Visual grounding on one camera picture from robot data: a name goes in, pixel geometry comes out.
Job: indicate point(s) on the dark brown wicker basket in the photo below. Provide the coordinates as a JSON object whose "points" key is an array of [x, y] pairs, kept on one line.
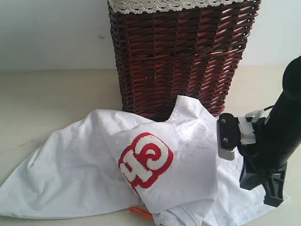
{"points": [[192, 52]]}

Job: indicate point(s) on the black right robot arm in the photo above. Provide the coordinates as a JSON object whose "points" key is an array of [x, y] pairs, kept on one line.
{"points": [[277, 137]]}

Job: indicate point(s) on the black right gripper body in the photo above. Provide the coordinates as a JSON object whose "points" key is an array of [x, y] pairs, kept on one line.
{"points": [[261, 159]]}

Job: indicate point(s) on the white t-shirt red patch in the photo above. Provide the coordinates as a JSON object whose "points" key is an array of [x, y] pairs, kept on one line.
{"points": [[114, 160]]}

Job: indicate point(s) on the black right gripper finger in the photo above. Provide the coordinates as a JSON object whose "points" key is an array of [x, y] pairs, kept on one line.
{"points": [[273, 185]]}

